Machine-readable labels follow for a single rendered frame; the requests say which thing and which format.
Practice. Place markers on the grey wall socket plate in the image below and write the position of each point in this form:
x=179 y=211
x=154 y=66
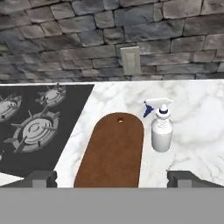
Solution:
x=130 y=60

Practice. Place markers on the white spray bottle blue trigger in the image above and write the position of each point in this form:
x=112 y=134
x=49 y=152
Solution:
x=162 y=132

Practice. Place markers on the black gas hob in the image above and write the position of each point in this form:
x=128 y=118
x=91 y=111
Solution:
x=38 y=128

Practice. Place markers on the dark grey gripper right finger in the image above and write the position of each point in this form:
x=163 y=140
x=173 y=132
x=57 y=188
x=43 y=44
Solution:
x=182 y=178

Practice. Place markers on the brown wooden cutting board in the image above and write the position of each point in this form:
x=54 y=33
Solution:
x=115 y=151

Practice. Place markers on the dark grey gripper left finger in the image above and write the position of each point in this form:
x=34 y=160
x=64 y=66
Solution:
x=40 y=178

